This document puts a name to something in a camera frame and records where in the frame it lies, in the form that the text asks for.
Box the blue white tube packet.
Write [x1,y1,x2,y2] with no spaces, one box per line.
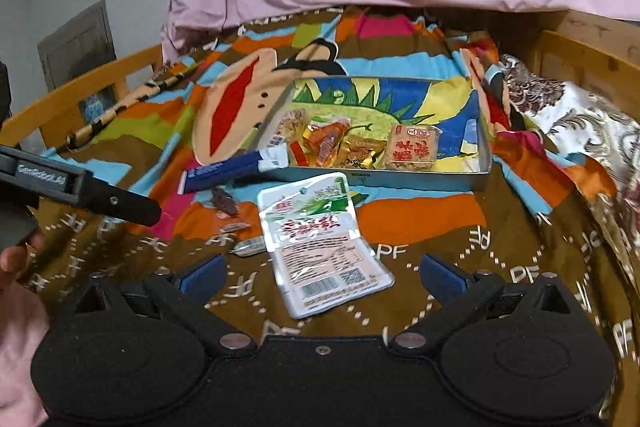
[177,142,288,195]

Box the white green tofu snack pack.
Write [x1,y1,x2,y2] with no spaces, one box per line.
[257,172,395,319]

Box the red rice cracker packet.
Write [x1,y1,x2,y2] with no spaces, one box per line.
[384,124,440,171]

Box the gold snack packet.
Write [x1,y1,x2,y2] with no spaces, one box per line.
[333,135,386,169]

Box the orange chicken snack packet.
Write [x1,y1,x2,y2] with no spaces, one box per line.
[290,116,350,168]

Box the nut bar clear packet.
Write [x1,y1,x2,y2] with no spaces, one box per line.
[266,108,310,147]

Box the green sausage stick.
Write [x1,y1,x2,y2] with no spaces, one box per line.
[231,236,267,258]

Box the person's left hand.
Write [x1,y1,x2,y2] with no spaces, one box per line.
[0,229,44,291]

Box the pink fleece sleeve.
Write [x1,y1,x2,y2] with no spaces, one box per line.
[0,283,49,427]

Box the metal tray with drawing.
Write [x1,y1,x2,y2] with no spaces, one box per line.
[250,76,491,192]

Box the colourful monkey bedspread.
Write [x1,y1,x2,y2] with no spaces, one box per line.
[20,6,639,426]

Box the floral satin quilt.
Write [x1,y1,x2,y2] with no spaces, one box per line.
[499,54,639,255]

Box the left wooden bed rail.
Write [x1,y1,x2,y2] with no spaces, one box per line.
[1,44,162,148]

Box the wooden bed rail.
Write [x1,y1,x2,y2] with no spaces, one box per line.
[1,44,162,148]
[526,10,640,119]

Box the grey wall hatch door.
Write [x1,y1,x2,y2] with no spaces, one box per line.
[37,0,116,91]

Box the right wooden bed rail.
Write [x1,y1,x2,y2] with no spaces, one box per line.
[526,10,640,119]

